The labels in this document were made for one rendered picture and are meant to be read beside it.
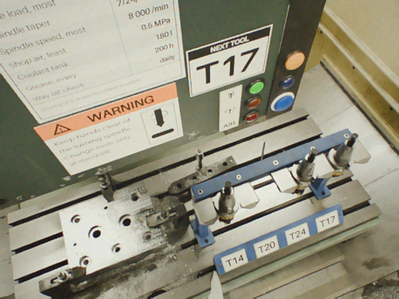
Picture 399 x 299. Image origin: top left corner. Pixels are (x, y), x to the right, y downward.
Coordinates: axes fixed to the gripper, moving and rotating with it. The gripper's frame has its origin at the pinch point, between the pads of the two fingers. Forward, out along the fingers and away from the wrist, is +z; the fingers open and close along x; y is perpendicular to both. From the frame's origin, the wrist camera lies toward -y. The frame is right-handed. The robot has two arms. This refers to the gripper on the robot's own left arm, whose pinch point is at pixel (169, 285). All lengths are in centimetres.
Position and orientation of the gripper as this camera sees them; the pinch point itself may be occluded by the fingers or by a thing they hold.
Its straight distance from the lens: 58.0
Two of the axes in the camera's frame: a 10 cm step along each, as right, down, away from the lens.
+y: 0.4, 5.2, 8.5
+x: 9.4, -3.1, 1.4
